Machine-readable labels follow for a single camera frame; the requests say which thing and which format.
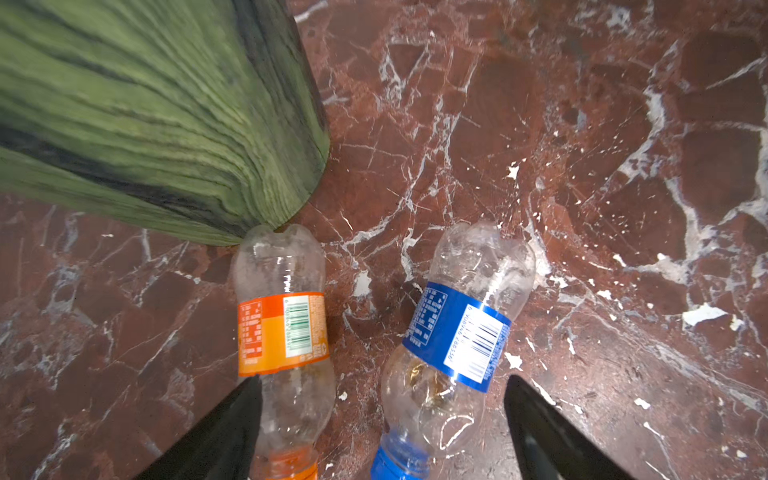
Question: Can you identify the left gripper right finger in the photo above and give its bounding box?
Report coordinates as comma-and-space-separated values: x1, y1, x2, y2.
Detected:
504, 375, 633, 480

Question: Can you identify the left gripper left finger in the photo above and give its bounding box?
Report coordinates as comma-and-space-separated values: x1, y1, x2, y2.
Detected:
137, 376, 263, 479

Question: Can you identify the clear bottle blue label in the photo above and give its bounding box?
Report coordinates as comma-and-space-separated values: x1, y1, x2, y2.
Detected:
370, 221, 536, 479

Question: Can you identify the clear bottle orange label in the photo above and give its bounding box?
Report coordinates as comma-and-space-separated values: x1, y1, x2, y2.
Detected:
231, 225, 336, 479

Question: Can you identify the green wood-pattern trash bin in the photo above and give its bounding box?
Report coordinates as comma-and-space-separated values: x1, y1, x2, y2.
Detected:
1, 1, 331, 245

